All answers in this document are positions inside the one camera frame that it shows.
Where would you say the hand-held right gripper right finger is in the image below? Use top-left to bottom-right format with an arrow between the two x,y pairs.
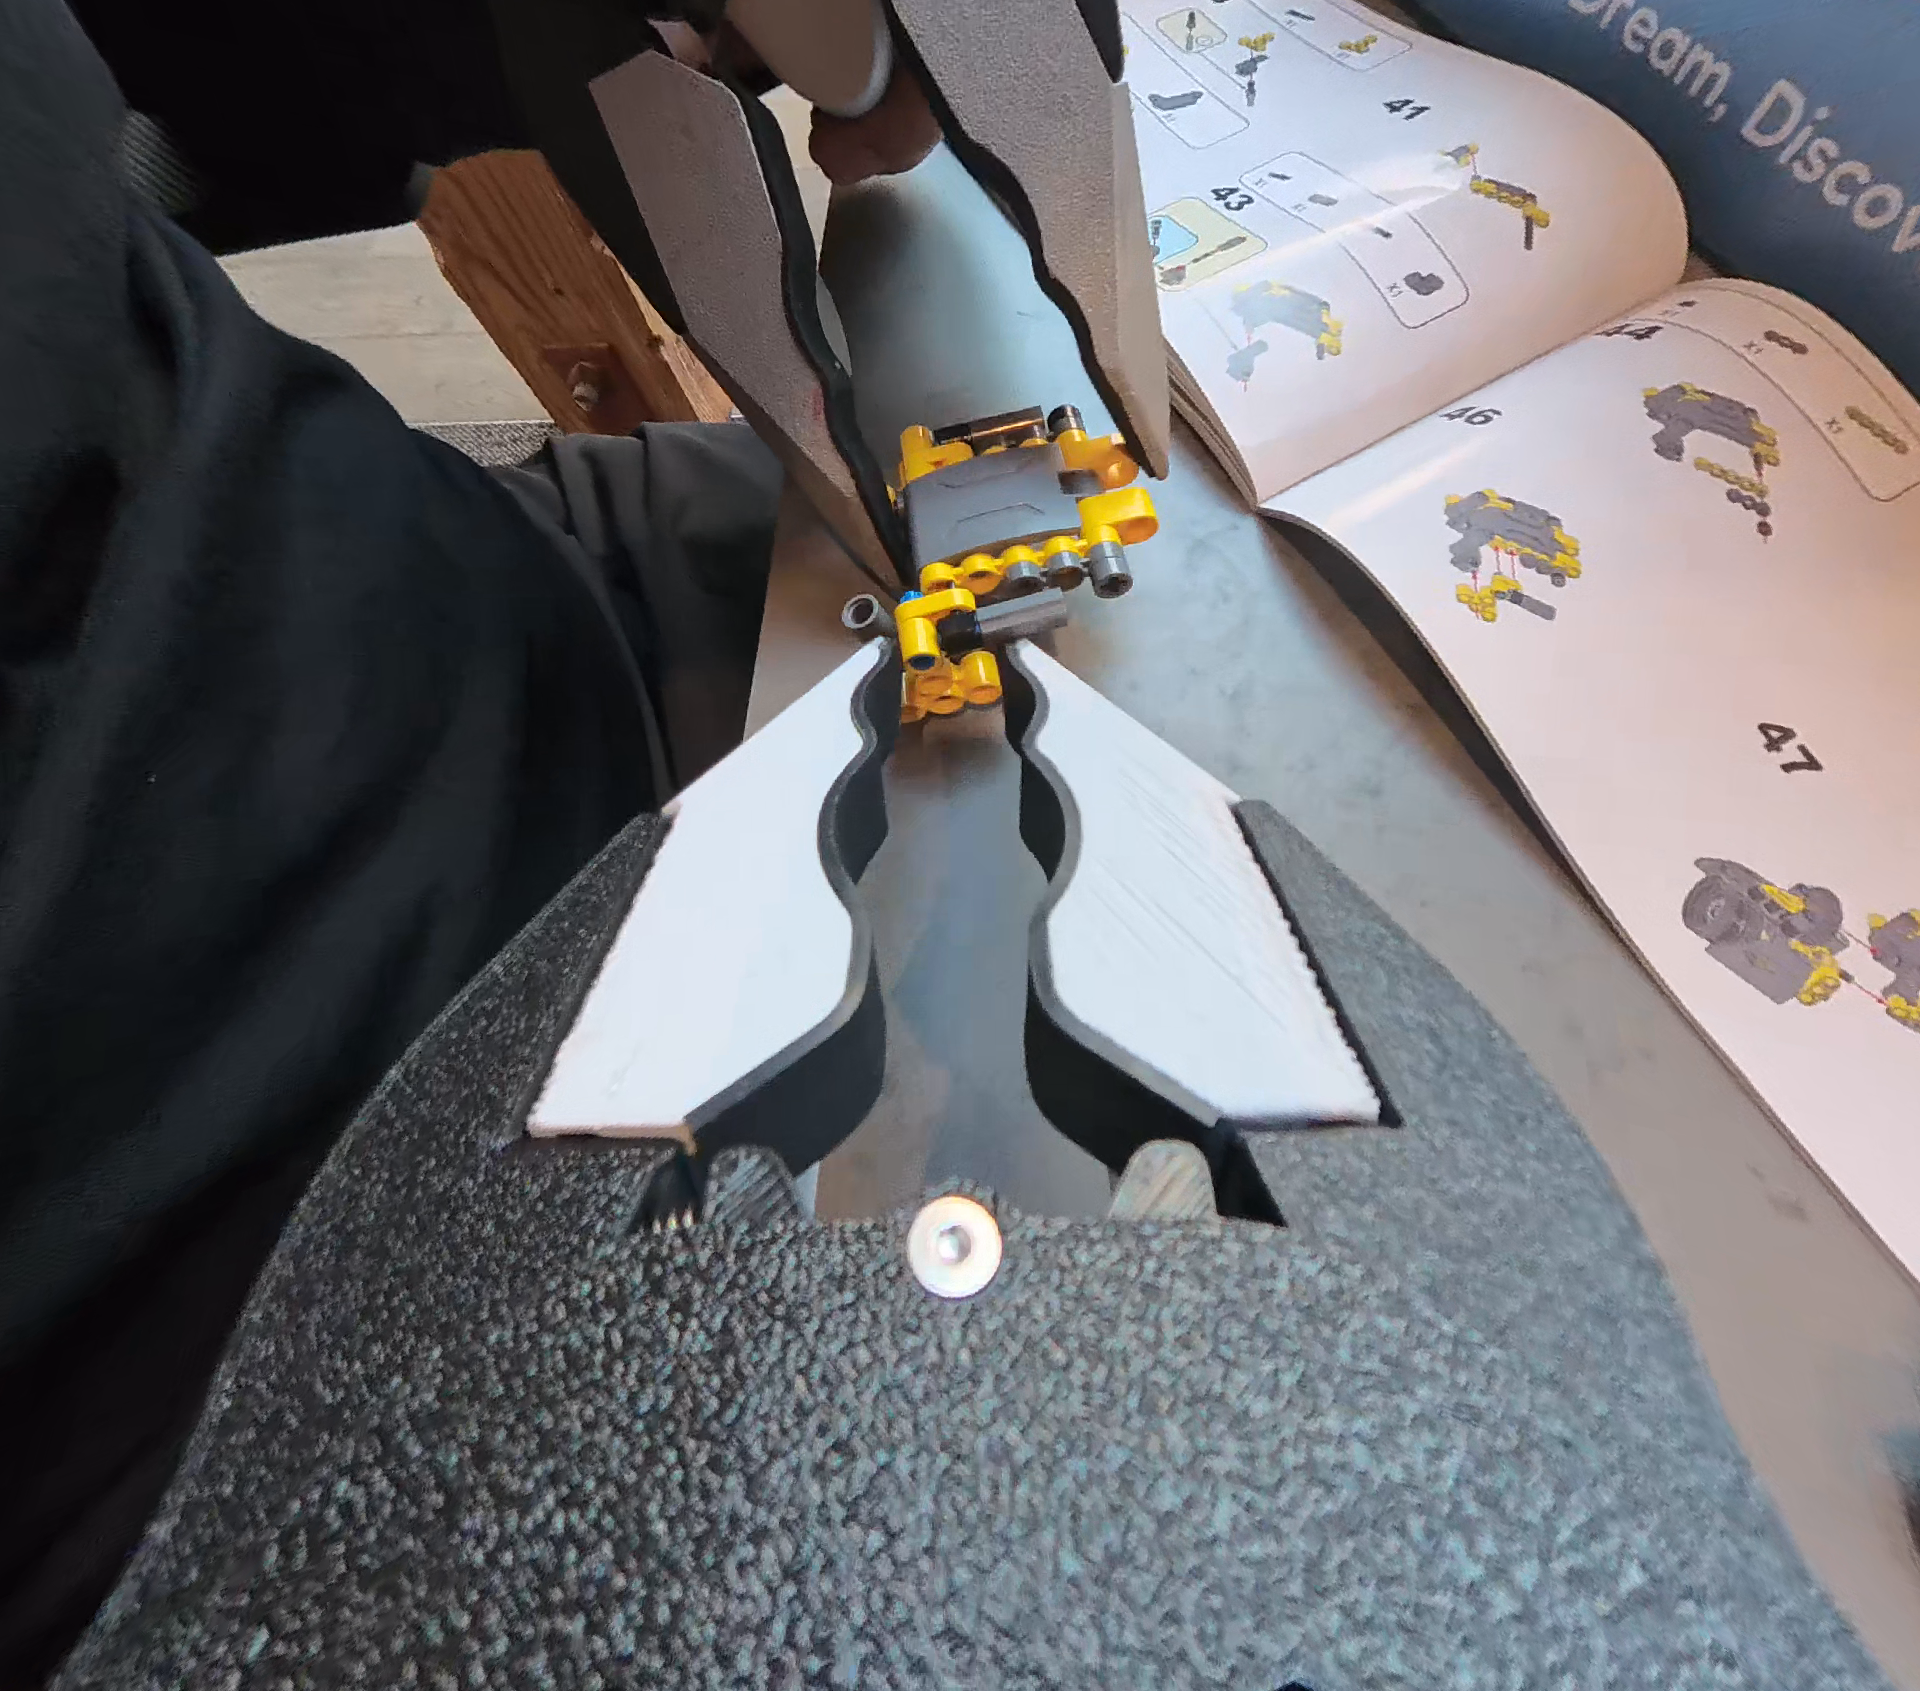
998,638 -> 1385,1135

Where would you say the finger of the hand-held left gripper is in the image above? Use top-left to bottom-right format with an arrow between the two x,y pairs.
885,0 -> 1175,484
588,50 -> 909,581

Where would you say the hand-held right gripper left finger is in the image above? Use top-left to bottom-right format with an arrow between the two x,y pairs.
526,638 -> 902,1148

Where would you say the yellow three-hole connector brick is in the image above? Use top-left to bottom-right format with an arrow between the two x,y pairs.
899,649 -> 1007,722

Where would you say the yellow grey brick assembly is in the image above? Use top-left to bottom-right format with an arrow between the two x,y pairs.
842,403 -> 1161,633

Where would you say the grey desk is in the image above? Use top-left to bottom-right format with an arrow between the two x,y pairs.
741,0 -> 1920,1679

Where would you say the person's left hand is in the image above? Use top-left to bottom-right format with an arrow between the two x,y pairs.
810,90 -> 944,190

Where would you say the wooden pillar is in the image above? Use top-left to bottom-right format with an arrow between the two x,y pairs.
418,145 -> 737,434

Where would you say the grey fabric chair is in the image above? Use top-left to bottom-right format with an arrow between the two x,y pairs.
407,416 -> 554,465

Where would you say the person's body in black clothing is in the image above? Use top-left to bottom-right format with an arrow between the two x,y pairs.
0,0 -> 785,1691

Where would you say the open instruction booklet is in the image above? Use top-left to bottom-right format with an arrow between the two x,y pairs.
1119,0 -> 1920,1281

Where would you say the blue cardboard box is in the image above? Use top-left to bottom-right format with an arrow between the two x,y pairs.
1346,0 -> 1920,400

